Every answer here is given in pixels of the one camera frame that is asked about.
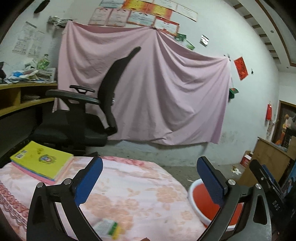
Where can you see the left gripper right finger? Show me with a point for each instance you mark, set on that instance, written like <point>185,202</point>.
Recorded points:
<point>243,211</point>

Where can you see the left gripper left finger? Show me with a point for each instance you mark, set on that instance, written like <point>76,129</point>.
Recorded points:
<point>44,222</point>

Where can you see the red plastic basin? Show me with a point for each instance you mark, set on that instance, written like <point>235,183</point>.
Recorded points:
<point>201,202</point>

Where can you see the wooden cabinet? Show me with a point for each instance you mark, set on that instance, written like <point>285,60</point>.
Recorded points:
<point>276,160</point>

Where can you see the pink book under yellow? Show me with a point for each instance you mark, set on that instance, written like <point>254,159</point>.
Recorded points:
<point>42,178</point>

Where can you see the white green yellow packet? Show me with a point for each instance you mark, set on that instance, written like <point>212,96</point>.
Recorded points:
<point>107,228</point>

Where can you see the pink floral tablecloth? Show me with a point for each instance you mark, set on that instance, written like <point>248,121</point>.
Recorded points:
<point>142,197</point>

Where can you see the black office chair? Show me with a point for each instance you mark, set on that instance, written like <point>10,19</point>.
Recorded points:
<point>88,121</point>

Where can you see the pink hanging sheet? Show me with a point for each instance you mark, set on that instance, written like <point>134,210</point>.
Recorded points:
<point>167,94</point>

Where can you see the yellow wooden desk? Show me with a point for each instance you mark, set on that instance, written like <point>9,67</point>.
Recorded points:
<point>22,107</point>

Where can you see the red hanging wall ornament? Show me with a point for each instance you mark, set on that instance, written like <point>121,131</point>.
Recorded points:
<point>269,112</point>

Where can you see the green wall dustpan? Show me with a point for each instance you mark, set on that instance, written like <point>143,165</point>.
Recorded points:
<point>233,92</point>

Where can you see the red paper wall poster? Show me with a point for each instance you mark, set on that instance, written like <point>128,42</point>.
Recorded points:
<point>241,68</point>

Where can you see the wall certificates cluster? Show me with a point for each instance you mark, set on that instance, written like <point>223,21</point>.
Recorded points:
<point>155,14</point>

